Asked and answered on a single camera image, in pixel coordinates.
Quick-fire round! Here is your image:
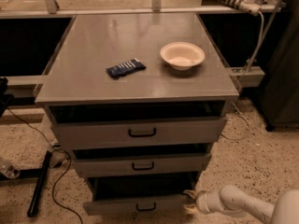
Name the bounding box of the white power cable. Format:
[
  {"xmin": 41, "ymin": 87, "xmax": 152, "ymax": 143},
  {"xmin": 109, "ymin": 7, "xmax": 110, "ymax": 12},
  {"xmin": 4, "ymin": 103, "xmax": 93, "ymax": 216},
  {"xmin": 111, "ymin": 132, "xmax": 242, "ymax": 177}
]
[{"xmin": 220, "ymin": 11, "xmax": 265, "ymax": 142}]

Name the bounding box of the grey drawer cabinet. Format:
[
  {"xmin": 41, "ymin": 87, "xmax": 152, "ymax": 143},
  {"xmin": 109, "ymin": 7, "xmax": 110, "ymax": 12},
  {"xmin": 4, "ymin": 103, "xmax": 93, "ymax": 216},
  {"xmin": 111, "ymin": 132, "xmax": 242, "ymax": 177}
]
[{"xmin": 35, "ymin": 12, "xmax": 240, "ymax": 201}]

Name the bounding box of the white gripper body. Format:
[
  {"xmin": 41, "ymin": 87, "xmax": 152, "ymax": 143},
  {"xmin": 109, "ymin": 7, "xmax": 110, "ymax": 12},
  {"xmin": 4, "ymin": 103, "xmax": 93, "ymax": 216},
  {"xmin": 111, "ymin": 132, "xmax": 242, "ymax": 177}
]
[{"xmin": 195, "ymin": 191, "xmax": 212, "ymax": 214}]

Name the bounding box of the grey middle drawer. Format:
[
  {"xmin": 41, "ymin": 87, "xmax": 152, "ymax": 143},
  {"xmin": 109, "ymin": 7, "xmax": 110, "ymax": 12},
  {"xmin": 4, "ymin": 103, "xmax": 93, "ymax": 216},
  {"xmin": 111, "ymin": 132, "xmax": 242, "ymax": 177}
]
[{"xmin": 73, "ymin": 144, "xmax": 211, "ymax": 177}]

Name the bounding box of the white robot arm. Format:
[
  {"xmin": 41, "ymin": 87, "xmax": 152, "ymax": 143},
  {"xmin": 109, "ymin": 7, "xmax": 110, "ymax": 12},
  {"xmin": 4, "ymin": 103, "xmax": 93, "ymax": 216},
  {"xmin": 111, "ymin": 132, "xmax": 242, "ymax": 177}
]
[{"xmin": 183, "ymin": 185, "xmax": 299, "ymax": 224}]

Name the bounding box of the black metal floor bar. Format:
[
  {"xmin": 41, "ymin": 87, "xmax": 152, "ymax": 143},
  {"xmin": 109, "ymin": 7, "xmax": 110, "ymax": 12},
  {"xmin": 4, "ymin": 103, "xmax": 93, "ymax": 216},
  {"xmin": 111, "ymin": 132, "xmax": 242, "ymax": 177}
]
[{"xmin": 27, "ymin": 151, "xmax": 52, "ymax": 217}]

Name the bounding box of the dark grey side cabinet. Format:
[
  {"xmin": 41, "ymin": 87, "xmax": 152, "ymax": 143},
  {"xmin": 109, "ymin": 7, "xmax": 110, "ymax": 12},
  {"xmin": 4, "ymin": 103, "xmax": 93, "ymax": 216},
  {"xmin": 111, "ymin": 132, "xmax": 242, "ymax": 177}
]
[{"xmin": 253, "ymin": 0, "xmax": 299, "ymax": 132}]

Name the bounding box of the grey bottom drawer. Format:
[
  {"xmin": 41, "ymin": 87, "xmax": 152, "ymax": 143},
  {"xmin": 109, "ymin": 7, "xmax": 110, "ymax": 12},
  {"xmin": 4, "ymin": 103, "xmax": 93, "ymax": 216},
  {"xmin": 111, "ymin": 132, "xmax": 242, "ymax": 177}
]
[{"xmin": 83, "ymin": 172, "xmax": 199, "ymax": 216}]

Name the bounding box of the white paper bowl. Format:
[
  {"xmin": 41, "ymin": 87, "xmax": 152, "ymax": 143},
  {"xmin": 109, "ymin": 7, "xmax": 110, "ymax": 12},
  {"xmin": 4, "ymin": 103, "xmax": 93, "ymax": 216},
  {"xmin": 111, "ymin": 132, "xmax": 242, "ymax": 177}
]
[{"xmin": 160, "ymin": 42, "xmax": 206, "ymax": 71}]

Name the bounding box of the grey drawer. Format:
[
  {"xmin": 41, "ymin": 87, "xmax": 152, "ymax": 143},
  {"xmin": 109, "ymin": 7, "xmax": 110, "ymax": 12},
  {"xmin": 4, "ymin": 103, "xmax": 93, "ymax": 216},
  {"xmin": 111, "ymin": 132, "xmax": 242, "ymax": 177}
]
[
  {"xmin": 73, "ymin": 144, "xmax": 211, "ymax": 177},
  {"xmin": 50, "ymin": 102, "xmax": 226, "ymax": 150},
  {"xmin": 83, "ymin": 172, "xmax": 199, "ymax": 216}
]

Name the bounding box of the white power strip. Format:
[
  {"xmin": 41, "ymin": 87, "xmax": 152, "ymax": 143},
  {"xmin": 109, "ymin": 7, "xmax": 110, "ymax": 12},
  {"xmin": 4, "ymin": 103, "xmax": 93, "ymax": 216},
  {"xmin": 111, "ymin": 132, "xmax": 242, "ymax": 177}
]
[{"xmin": 218, "ymin": 0, "xmax": 261, "ymax": 16}]

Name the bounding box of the black floor cable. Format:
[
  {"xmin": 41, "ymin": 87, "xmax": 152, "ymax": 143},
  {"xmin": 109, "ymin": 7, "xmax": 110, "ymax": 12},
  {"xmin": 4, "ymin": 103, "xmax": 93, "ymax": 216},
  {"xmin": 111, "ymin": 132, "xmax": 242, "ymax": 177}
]
[{"xmin": 6, "ymin": 106, "xmax": 84, "ymax": 224}]

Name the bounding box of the grey top drawer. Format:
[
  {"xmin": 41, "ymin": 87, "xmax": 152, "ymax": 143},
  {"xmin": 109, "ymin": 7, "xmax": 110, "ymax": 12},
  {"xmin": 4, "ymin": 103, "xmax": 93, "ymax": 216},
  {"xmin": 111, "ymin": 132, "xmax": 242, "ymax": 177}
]
[{"xmin": 50, "ymin": 102, "xmax": 226, "ymax": 150}]

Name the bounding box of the black device at left edge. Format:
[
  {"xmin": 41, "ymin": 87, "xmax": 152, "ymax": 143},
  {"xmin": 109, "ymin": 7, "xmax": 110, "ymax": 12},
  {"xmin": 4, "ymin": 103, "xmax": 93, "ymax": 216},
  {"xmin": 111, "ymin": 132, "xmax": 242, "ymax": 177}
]
[{"xmin": 0, "ymin": 77, "xmax": 14, "ymax": 118}]

